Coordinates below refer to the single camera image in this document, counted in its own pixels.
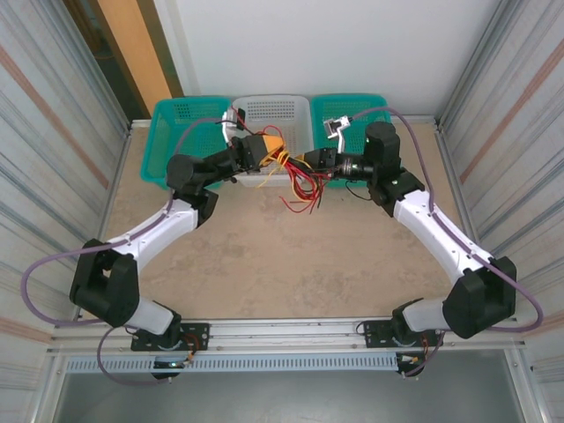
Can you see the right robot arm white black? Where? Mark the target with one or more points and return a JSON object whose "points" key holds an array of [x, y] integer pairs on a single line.
{"points": [[432, 224]]}

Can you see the white perforated plastic basket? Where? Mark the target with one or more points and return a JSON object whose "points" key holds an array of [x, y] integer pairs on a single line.
{"points": [[273, 108]]}

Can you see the teal perforated plastic basket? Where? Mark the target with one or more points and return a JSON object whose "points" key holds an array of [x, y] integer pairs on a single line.
{"points": [[335, 106], [202, 112]]}

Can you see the orange wooden door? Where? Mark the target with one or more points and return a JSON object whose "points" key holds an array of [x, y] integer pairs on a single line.
{"points": [[132, 35]]}

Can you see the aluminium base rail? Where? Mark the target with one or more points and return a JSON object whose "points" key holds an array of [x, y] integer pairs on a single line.
{"points": [[286, 328]]}

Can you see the dark brown door frame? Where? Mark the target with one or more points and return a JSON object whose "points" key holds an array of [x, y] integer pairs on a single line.
{"points": [[100, 26]]}

